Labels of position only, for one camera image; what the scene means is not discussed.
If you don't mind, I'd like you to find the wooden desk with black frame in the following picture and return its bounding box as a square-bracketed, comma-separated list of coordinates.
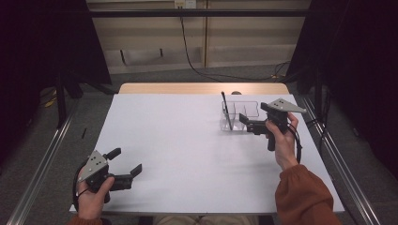
[88, 8, 311, 19]

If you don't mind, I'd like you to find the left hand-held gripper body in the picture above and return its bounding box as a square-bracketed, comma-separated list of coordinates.
[77, 150, 134, 203]

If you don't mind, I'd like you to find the right hand-held gripper cable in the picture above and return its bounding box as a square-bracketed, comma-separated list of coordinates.
[286, 122, 304, 165]

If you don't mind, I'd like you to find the black metal stand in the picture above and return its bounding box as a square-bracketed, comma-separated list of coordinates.
[54, 69, 69, 129]
[314, 18, 325, 126]

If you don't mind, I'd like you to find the left hand-held gripper cable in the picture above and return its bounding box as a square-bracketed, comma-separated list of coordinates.
[72, 162, 90, 205]

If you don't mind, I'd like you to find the person's left hand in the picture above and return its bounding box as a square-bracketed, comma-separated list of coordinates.
[76, 176, 116, 220]

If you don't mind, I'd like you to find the clear plastic organizer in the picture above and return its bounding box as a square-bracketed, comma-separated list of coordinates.
[220, 100, 260, 133]

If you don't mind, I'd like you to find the long black wall cable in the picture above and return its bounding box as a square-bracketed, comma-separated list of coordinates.
[177, 6, 291, 83]

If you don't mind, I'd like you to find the person's right hand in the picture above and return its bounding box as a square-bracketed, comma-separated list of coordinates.
[265, 112, 300, 172]

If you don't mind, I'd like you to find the silver metal floor rail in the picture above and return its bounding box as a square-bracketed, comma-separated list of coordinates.
[299, 96, 382, 225]
[6, 98, 83, 225]

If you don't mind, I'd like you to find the white power socket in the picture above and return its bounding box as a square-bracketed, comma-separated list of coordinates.
[174, 0, 197, 9]

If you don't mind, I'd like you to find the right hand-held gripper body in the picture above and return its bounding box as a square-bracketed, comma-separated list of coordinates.
[246, 97, 308, 152]

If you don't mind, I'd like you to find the yellow cable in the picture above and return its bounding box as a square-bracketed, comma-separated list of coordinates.
[43, 89, 59, 109]

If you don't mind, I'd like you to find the black makeup brush silver ferrule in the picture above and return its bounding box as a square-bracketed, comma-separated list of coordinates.
[221, 91, 235, 131]

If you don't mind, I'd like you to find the hand-held gripper cable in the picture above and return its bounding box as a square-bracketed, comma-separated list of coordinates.
[286, 122, 304, 165]
[72, 162, 90, 205]

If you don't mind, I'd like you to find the white table cover sheet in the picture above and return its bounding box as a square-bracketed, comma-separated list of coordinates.
[69, 93, 345, 215]

